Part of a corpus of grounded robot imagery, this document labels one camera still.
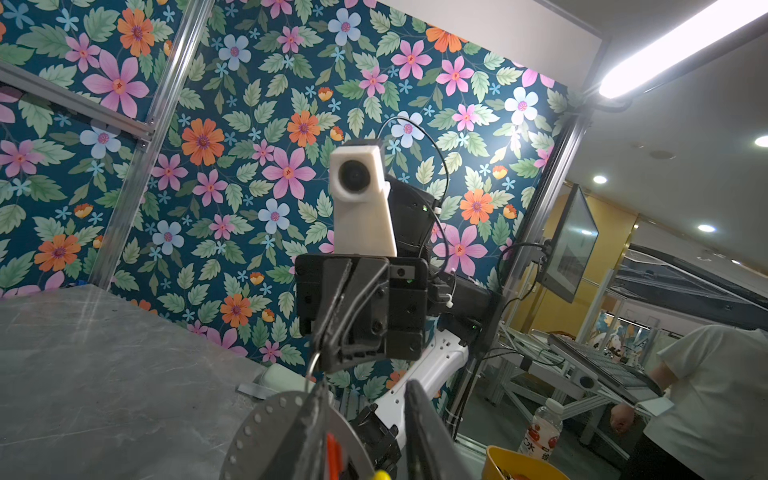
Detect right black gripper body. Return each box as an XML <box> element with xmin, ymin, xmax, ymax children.
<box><xmin>295</xmin><ymin>254</ymin><xmax>430</xmax><ymax>361</ymax></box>

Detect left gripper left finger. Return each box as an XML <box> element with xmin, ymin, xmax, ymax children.
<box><xmin>263</xmin><ymin>383</ymin><xmax>331</xmax><ymax>479</ymax></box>

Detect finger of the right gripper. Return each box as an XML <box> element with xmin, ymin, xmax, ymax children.
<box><xmin>312</xmin><ymin>257</ymin><xmax>353</xmax><ymax>360</ymax></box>
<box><xmin>319</xmin><ymin>257</ymin><xmax>390</xmax><ymax>374</ymax></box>

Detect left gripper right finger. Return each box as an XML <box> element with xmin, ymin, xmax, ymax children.
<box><xmin>404</xmin><ymin>380</ymin><xmax>471</xmax><ymax>480</ymax></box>

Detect red capped key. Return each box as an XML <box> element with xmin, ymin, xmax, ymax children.
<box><xmin>326</xmin><ymin>433</ymin><xmax>344</xmax><ymax>480</ymax></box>

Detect grey yellow keyring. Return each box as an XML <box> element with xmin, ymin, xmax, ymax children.
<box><xmin>219</xmin><ymin>381</ymin><xmax>375</xmax><ymax>479</ymax></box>

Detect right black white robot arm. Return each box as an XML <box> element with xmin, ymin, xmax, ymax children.
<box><xmin>295</xmin><ymin>178</ymin><xmax>500</xmax><ymax>474</ymax></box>

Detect yellow bowl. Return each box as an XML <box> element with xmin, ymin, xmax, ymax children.
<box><xmin>481</xmin><ymin>446</ymin><xmax>569</xmax><ymax>480</ymax></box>

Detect pale green sponge block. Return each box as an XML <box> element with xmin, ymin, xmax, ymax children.
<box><xmin>258</xmin><ymin>364</ymin><xmax>314</xmax><ymax>393</ymax></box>

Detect plastic drink bottle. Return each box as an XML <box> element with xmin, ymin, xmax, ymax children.
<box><xmin>518</xmin><ymin>398</ymin><xmax>564</xmax><ymax>462</ymax></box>

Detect black monitor screen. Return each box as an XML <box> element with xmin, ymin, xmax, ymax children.
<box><xmin>537</xmin><ymin>184</ymin><xmax>599</xmax><ymax>303</ymax></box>

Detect person in white shirt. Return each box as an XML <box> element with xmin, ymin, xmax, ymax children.
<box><xmin>621</xmin><ymin>325</ymin><xmax>767</xmax><ymax>479</ymax></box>

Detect ceiling light strip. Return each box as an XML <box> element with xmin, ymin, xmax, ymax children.
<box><xmin>599</xmin><ymin>1</ymin><xmax>767</xmax><ymax>99</ymax></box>

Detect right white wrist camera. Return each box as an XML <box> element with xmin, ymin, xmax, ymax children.
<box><xmin>329</xmin><ymin>139</ymin><xmax>397</xmax><ymax>257</ymax></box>

